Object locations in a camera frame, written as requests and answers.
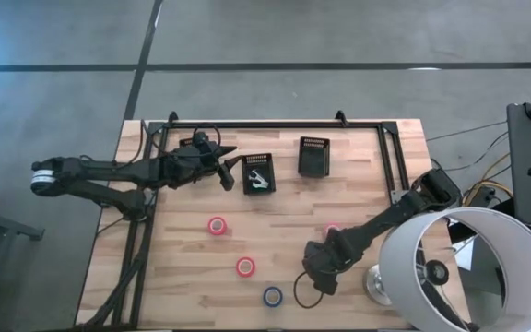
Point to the black aluminium table frame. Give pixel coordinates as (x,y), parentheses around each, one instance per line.
(270,124)

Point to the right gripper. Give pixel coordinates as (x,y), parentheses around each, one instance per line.
(330,253)

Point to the pink tape roll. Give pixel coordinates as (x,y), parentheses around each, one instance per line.
(332,226)

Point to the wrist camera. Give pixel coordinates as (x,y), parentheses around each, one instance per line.
(326,285)
(203,140)

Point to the white shade lamp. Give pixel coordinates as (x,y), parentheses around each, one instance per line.
(404,258)

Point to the black plastic basket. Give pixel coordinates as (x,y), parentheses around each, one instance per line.
(185,142)
(314,159)
(267,166)

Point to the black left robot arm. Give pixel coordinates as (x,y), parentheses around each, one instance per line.
(109,173)

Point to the teal staple remover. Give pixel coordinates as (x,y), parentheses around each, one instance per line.
(258,180)

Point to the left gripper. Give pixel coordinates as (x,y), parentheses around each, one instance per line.
(192,166)

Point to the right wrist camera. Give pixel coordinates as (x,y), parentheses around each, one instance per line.
(326,285)

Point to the blue tape roll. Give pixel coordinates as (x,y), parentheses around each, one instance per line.
(265,296)

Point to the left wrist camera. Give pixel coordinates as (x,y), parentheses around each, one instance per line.
(203,140)

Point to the red tape roll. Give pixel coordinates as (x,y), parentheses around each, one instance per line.
(238,267)
(210,225)

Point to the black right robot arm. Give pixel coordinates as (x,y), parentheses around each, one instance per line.
(385,216)

